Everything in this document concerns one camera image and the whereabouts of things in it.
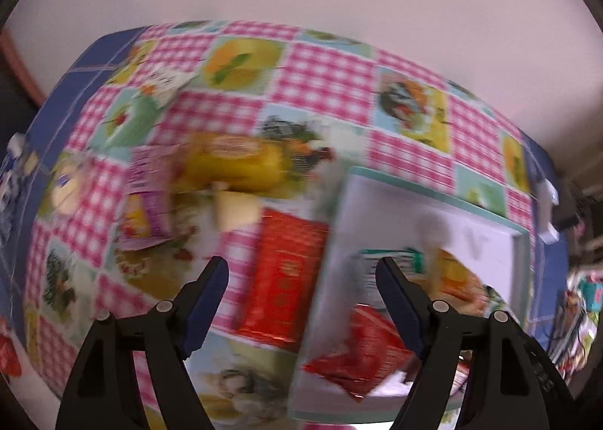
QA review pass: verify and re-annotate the orange yellow snack packet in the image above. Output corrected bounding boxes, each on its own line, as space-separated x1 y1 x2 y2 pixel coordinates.
426 248 500 313

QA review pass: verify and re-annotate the crumpled blue white wrapper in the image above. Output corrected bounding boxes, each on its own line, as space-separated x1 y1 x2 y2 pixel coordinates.
0 133 29 223

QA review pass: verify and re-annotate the pink checked printed tablecloth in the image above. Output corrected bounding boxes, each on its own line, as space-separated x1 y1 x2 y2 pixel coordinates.
23 20 542 430

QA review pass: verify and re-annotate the orange red plastic bag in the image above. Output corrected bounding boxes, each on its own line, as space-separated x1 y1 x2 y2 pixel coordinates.
0 317 22 376

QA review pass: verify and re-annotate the dark cabinet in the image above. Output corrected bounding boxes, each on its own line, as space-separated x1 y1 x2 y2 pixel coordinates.
0 58 41 148

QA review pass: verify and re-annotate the small round brown bread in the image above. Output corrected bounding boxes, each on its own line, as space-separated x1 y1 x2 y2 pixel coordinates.
212 182 265 230

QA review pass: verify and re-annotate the pale bun in clear wrapper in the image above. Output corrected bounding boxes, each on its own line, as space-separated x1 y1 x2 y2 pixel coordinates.
47 159 95 216

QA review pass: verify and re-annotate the red triangular snack packet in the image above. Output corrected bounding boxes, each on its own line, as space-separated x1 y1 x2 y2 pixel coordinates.
301 303 422 405

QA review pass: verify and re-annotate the reddish brown board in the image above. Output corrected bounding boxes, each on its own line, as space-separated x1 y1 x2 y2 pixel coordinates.
0 27 48 106

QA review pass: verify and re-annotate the purple pink snack packet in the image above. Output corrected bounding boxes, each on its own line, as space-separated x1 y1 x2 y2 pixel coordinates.
115 145 199 252

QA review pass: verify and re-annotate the red orange snack packet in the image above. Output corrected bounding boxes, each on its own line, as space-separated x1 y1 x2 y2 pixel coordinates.
233 208 331 346

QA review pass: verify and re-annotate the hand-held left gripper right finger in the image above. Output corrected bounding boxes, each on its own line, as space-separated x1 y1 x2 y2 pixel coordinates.
375 257 547 430

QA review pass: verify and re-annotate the white nut print snack packet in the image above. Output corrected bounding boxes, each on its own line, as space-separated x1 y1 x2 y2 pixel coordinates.
139 63 199 108

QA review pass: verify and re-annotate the white tray with teal rim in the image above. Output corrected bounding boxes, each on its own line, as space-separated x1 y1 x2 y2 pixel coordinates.
287 166 533 424

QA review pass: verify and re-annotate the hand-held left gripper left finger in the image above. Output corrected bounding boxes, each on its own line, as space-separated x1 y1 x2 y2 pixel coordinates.
55 256 230 430

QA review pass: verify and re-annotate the white green cookie packet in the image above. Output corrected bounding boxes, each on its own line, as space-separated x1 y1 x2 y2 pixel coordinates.
349 247 427 303

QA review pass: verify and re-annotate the yellow cake in clear packet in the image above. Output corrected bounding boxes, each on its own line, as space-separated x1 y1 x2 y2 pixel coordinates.
176 131 290 197

